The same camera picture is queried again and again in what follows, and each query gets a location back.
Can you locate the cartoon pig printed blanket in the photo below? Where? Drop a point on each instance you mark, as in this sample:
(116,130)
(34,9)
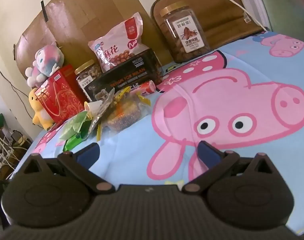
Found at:
(132,152)

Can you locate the pink plush toy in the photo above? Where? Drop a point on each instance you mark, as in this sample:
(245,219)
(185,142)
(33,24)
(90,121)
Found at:
(45,60)

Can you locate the large clear nut jar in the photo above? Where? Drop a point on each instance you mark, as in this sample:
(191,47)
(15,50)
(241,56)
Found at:
(187,37)

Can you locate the small cream snack packet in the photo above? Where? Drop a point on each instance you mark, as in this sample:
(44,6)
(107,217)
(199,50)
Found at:
(93,108)

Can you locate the light green snack packet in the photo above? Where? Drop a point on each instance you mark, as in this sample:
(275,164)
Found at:
(73,126)

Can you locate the brown seat cushion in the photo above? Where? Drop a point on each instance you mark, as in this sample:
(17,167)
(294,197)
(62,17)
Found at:
(217,12)

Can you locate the red gift bag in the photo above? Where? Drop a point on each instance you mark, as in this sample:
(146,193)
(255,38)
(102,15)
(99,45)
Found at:
(59,97)

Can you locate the bright green snack packet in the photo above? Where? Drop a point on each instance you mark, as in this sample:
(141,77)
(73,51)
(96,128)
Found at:
(75,142)

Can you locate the pink snack bag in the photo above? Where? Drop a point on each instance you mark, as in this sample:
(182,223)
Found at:
(117,45)

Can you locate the clear packet of dark nuts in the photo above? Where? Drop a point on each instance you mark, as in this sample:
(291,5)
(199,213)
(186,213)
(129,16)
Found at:
(100,115)

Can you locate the small clear nut jar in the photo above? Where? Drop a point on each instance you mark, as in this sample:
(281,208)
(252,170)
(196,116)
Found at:
(88,76)

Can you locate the black cardboard box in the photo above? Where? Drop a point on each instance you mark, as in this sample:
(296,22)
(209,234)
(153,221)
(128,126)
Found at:
(127,76)

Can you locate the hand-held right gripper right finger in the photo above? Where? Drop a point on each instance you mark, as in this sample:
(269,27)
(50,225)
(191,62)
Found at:
(208,154)

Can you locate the window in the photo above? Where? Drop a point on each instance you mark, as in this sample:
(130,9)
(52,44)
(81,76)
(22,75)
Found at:
(292,5)

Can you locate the black tape strip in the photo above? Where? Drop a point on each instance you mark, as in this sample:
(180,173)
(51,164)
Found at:
(44,11)

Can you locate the wood pattern wall board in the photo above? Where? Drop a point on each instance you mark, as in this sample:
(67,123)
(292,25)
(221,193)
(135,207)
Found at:
(92,10)

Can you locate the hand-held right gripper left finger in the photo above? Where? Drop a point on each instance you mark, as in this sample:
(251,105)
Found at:
(88,154)

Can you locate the yellow plush toy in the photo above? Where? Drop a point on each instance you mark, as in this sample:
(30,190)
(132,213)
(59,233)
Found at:
(38,110)

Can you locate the clear packet of brown snacks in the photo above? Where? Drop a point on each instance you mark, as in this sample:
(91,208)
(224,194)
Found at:
(127,112)

